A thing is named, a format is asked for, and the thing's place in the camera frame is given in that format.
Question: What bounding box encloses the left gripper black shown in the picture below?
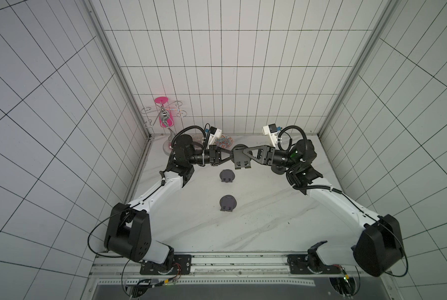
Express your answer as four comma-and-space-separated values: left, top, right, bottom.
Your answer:
189, 144, 237, 166

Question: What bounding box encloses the black phone stand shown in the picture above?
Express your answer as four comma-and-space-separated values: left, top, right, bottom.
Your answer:
271, 166, 287, 175
232, 144, 252, 170

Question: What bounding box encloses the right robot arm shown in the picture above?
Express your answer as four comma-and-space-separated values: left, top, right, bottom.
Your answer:
232, 126, 409, 277

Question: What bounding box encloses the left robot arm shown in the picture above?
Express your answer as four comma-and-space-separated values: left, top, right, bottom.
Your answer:
100, 125, 230, 265

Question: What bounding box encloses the colourful patterned bowl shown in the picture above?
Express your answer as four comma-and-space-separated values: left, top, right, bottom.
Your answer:
215, 134, 234, 150

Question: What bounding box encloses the pink cup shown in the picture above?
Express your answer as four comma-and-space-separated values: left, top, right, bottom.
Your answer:
154, 96, 174, 129

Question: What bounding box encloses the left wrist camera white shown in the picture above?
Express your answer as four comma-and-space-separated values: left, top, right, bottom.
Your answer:
205, 126, 222, 146

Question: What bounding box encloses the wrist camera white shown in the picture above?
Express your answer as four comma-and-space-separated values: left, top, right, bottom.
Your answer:
205, 126, 222, 146
262, 124, 281, 148

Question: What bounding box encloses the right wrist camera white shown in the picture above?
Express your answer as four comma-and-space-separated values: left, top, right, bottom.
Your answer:
262, 124, 281, 148

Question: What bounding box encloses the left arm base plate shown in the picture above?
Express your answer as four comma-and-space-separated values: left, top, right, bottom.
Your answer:
140, 254, 192, 276

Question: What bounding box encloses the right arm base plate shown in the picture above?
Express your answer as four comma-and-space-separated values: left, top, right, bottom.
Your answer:
287, 254, 341, 275

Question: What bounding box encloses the aluminium mounting rail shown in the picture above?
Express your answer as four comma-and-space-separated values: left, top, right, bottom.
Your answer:
88, 250, 393, 286

